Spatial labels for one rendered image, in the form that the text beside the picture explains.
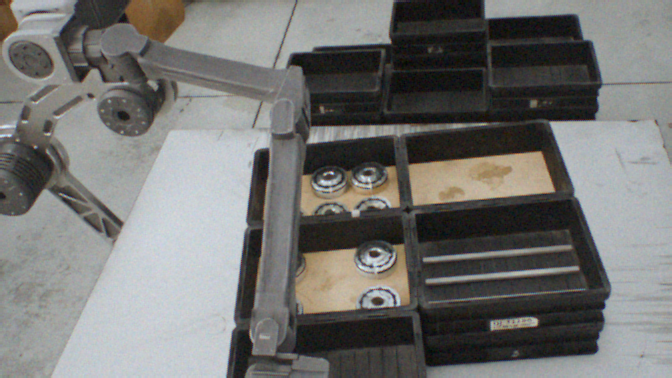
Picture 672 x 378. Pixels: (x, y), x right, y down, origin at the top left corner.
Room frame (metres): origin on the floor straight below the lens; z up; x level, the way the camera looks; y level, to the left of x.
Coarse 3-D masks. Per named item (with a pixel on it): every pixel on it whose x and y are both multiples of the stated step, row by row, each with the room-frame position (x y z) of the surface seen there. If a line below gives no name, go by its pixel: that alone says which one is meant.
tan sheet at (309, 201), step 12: (348, 180) 1.49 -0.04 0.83; (396, 180) 1.45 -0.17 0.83; (312, 192) 1.46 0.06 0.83; (348, 192) 1.44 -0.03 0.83; (384, 192) 1.41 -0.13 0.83; (396, 192) 1.41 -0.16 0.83; (312, 204) 1.42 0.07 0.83; (348, 204) 1.39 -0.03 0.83; (396, 204) 1.36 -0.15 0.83; (264, 216) 1.40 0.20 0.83
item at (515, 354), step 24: (456, 336) 0.93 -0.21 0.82; (480, 336) 0.92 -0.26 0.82; (504, 336) 0.91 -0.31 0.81; (528, 336) 0.91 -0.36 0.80; (552, 336) 0.91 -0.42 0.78; (576, 336) 0.91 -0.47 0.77; (432, 360) 0.94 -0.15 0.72; (456, 360) 0.93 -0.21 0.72; (480, 360) 0.92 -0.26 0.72; (504, 360) 0.91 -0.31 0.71
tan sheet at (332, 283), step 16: (304, 256) 1.23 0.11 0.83; (320, 256) 1.22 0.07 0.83; (336, 256) 1.21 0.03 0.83; (352, 256) 1.20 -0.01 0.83; (400, 256) 1.18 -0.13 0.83; (320, 272) 1.17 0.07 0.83; (336, 272) 1.16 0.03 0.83; (352, 272) 1.15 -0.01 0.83; (400, 272) 1.13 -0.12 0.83; (304, 288) 1.13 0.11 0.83; (320, 288) 1.12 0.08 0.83; (336, 288) 1.11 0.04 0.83; (352, 288) 1.10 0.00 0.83; (400, 288) 1.08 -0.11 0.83; (304, 304) 1.08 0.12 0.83; (320, 304) 1.07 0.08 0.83; (336, 304) 1.06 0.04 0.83; (352, 304) 1.06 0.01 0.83
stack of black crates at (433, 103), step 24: (408, 72) 2.49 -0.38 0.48; (432, 72) 2.47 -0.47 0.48; (456, 72) 2.44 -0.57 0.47; (480, 72) 2.42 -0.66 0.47; (408, 96) 2.46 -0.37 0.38; (432, 96) 2.43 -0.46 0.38; (456, 96) 2.40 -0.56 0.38; (480, 96) 2.38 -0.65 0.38; (408, 120) 2.22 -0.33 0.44; (432, 120) 2.20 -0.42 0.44; (456, 120) 2.17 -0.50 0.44; (480, 120) 2.15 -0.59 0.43
